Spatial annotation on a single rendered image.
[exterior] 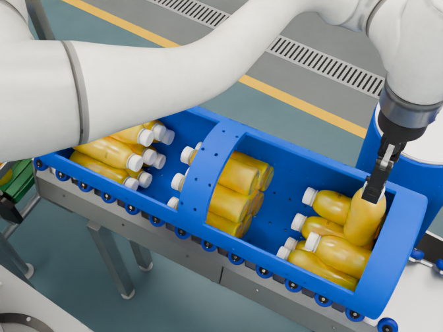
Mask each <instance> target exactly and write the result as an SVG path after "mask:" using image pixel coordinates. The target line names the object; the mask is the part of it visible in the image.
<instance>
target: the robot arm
mask: <svg viewBox="0 0 443 332"><path fill-rule="evenodd" d="M310 11H311V12H317V13H318V14H319V16H320V17H321V19H322V20H323V21H324V22H326V23H328V24H331V25H336V26H341V27H343V28H347V29H349V30H352V31H354V32H363V33H364V34H365V35H366V36H367V37H368V38H369V39H370V41H371V42H372V43H373V45H374V46H375V48H376V50H377V52H378V54H379V56H380V58H381V60H382V63H383V65H384V68H385V69H386V70H387V71H388V72H387V74H386V77H385V81H384V85H383V88H382V91H381V93H380V97H379V105H380V110H379V114H378V119H377V121H378V125H379V128H380V129H381V131H382V132H383V135H382V138H381V140H380V143H381V145H380V147H379V149H378V152H377V154H378V155H379V156H378V158H377V159H376V161H375V162H376V163H375V166H374V169H373V171H372V174H371V175H370V176H367V177H366V179H365V181H367V184H366V186H365V189H364V192H363V195H362V196H361V199H364V200H366V201H368V202H371V203H373V204H377V202H378V200H379V198H380V195H381V193H382V191H383V189H384V187H385V184H386V181H387V179H388V177H389V174H390V172H391V170H392V167H393V166H394V162H396V163H397V162H398V160H399V156H400V153H401V152H402V151H403V150H404V149H405V146H406V145H407V142H411V141H414V140H417V139H419V138H420V137H421V136H422V135H423V134H424V133H425V131H426V129H427V127H428V125H430V124H431V123H433V122H434V121H435V120H436V119H435V118H436V116H437V114H439V112H440V110H441V109H442V108H443V0H249V1H248V2H247V3H245V4H244V5H243V6H242V7H241V8H240V9H238V10H237V11H236V12H235V13H233V14H232V15H231V16H230V17H229V18H228V19H227V20H225V21H224V22H223V23H222V24H220V25H219V26H218V27H217V28H216V29H215V30H213V31H212V32H210V33H209V34H208V35H207V36H205V37H203V38H201V39H200V40H198V41H195V42H193V43H190V44H188V45H183V46H180V47H170V48H147V47H129V46H120V45H106V44H100V43H89V42H83V41H52V40H35V39H34V37H33V36H32V34H31V33H30V30H29V27H28V13H27V9H26V3H25V0H0V163H3V162H8V161H17V160H21V159H30V158H34V157H39V156H42V155H46V154H49V153H52V152H56V151H59V150H64V149H67V148H71V147H74V146H79V145H82V144H87V143H90V142H93V141H95V140H99V139H100V138H104V137H106V136H109V135H111V134H115V133H116V132H120V131H122V130H125V129H128V128H131V127H134V126H137V125H141V124H143V123H147V122H150V121H153V120H156V119H159V118H162V117H166V116H168V115H172V114H175V113H178V112H181V111H184V110H186V109H190V108H192V107H195V106H197V105H200V104H201V103H204V102H206V101H208V100H210V99H212V98H214V97H216V96H218V95H219V94H221V93H222V92H224V91H226V90H227V89H228V88H229V87H231V86H232V85H234V83H236V81H238V80H239V79H240V78H241V77H242V76H243V75H244V74H245V73H246V72H247V71H248V70H249V69H250V68H251V67H252V66H253V65H254V63H255V62H256V61H257V60H258V58H259V57H260V56H261V55H262V54H263V53H264V52H265V51H266V49H267V48H268V47H269V46H270V44H271V43H272V42H273V41H274V40H275V39H276V38H277V36H278V35H279V34H280V33H281V31H282V30H283V29H284V28H285V27H286V26H287V25H288V24H289V22H290V21H291V20H292V19H293V18H294V17H295V16H297V15H298V14H300V13H303V12H310ZM383 147H384V148H383Z"/></svg>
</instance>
